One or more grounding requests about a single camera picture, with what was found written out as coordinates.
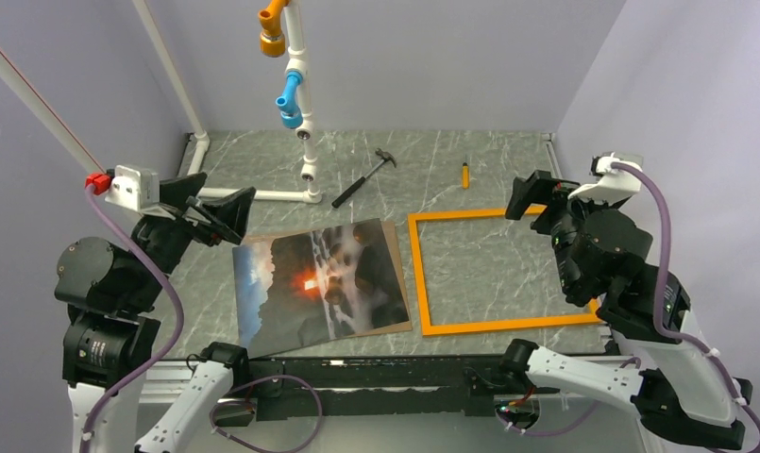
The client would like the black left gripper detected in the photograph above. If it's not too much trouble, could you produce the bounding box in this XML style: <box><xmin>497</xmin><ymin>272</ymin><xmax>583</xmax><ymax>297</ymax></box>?
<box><xmin>124</xmin><ymin>171</ymin><xmax>255</xmax><ymax>310</ymax></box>

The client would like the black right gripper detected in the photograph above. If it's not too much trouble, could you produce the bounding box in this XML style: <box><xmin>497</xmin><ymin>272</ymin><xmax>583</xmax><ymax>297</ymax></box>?
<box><xmin>504</xmin><ymin>167</ymin><xmax>620</xmax><ymax>294</ymax></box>

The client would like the yellow handled screwdriver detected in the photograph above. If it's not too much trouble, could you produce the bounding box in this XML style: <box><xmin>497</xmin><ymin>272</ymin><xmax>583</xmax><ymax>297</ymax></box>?
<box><xmin>461</xmin><ymin>155</ymin><xmax>470</xmax><ymax>190</ymax></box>

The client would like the orange picture frame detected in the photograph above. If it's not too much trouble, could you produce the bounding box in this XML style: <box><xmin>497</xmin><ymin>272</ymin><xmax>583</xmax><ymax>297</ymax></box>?
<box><xmin>408</xmin><ymin>208</ymin><xmax>601</xmax><ymax>337</ymax></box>

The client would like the volcano photo print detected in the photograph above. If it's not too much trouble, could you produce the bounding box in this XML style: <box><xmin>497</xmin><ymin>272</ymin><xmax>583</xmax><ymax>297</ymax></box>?
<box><xmin>232</xmin><ymin>218</ymin><xmax>408</xmax><ymax>357</ymax></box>

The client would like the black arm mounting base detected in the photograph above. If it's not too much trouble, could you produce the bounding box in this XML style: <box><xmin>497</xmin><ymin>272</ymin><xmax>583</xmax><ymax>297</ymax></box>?
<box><xmin>222</xmin><ymin>354</ymin><xmax>530</xmax><ymax>421</ymax></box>

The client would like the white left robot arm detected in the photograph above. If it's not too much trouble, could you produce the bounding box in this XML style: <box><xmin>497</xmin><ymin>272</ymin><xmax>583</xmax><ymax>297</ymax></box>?
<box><xmin>54</xmin><ymin>167</ymin><xmax>256</xmax><ymax>452</ymax></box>

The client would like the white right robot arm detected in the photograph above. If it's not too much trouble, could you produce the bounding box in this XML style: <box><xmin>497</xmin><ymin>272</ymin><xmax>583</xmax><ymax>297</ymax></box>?
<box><xmin>499</xmin><ymin>170</ymin><xmax>752</xmax><ymax>450</ymax></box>

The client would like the blue pipe nozzle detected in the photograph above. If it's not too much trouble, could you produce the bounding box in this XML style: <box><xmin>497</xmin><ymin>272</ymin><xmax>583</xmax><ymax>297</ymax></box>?
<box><xmin>275</xmin><ymin>70</ymin><xmax>303</xmax><ymax>129</ymax></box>

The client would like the black claw hammer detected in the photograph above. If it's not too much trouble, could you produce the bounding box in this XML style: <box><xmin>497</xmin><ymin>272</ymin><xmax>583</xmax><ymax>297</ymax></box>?
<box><xmin>330</xmin><ymin>148</ymin><xmax>397</xmax><ymax>209</ymax></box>

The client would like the white pvc pipe stand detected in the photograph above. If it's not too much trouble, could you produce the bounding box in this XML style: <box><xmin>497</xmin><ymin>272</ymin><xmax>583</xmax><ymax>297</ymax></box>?
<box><xmin>131</xmin><ymin>0</ymin><xmax>324</xmax><ymax>205</ymax></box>

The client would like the orange pipe nozzle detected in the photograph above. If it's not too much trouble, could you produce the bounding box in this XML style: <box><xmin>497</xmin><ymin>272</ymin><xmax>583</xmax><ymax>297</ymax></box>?
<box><xmin>258</xmin><ymin>0</ymin><xmax>290</xmax><ymax>58</ymax></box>

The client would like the white diagonal pole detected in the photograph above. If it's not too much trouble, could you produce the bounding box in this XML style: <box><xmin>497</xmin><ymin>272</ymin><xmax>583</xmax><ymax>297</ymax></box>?
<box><xmin>0</xmin><ymin>46</ymin><xmax>104</xmax><ymax>173</ymax></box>

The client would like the aluminium table edge rail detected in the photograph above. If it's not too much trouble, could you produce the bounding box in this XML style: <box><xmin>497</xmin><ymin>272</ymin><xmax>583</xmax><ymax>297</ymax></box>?
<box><xmin>540</xmin><ymin>132</ymin><xmax>563</xmax><ymax>178</ymax></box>

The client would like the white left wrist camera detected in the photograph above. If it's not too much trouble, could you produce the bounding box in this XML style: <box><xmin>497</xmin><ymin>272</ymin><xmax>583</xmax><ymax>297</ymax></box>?
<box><xmin>85</xmin><ymin>165</ymin><xmax>160</xmax><ymax>213</ymax></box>

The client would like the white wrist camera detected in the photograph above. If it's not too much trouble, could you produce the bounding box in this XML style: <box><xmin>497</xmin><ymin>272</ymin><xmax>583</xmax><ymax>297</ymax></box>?
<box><xmin>567</xmin><ymin>152</ymin><xmax>644</xmax><ymax>206</ymax></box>
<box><xmin>85</xmin><ymin>165</ymin><xmax>160</xmax><ymax>213</ymax></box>

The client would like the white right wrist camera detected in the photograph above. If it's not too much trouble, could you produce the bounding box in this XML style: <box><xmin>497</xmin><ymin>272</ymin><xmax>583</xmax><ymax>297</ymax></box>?
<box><xmin>567</xmin><ymin>152</ymin><xmax>644</xmax><ymax>206</ymax></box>

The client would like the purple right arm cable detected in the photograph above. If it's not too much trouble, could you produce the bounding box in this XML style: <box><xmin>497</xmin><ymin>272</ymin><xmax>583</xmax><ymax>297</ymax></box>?
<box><xmin>495</xmin><ymin>160</ymin><xmax>760</xmax><ymax>453</ymax></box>

